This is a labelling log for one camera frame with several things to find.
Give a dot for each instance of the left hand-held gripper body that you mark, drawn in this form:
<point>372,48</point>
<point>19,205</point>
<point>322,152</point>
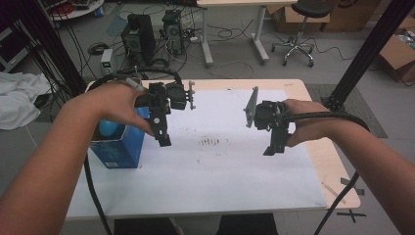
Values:
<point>161,94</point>

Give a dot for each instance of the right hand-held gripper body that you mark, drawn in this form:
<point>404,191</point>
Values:
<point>270,116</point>

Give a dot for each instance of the blue cardboard box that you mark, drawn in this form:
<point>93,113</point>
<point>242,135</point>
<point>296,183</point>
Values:
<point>120,150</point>

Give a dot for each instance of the light blue round object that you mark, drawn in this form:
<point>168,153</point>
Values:
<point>107,128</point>

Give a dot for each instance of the person's right hand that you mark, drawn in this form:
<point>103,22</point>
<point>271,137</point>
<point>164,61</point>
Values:
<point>310,127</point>

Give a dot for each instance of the person's left hand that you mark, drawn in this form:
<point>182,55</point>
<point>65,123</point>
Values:
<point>114,101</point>

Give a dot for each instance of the large black computer tower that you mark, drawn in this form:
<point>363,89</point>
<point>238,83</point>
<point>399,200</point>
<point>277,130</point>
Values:
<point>140,36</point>

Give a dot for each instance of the white power supply unit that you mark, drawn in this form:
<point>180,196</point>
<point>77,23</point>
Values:
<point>106,62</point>

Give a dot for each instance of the small black computer tower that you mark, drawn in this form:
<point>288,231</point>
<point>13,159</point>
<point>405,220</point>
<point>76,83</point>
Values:
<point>173,31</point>

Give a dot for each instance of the white table mat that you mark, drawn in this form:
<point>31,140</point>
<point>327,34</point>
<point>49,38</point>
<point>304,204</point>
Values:
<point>221,176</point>

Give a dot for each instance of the thin wooden stick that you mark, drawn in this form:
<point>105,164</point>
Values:
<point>332,192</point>

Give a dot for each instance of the white-legged desk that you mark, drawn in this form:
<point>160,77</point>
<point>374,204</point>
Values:
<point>207,36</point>

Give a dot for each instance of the grey floor mat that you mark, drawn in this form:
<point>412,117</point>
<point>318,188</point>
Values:
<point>362,114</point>

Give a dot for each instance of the grey tape piece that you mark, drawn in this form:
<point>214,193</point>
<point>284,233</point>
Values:
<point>355,189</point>

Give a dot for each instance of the black tape cross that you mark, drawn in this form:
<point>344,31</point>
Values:
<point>351,214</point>

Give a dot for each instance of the black swivel stool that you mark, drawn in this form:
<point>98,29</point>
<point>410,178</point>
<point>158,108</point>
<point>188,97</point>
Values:
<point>310,8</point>

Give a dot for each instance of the round white table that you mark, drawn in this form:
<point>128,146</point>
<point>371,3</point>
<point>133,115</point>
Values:
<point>81,11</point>

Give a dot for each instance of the open cardboard box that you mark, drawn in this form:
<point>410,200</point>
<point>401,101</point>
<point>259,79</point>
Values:
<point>396,55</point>

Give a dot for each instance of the white cloth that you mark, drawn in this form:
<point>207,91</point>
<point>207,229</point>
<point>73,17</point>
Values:
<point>18,98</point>

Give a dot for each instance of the black metal frame post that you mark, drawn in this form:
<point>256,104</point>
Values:
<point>55,52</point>
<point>362,55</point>

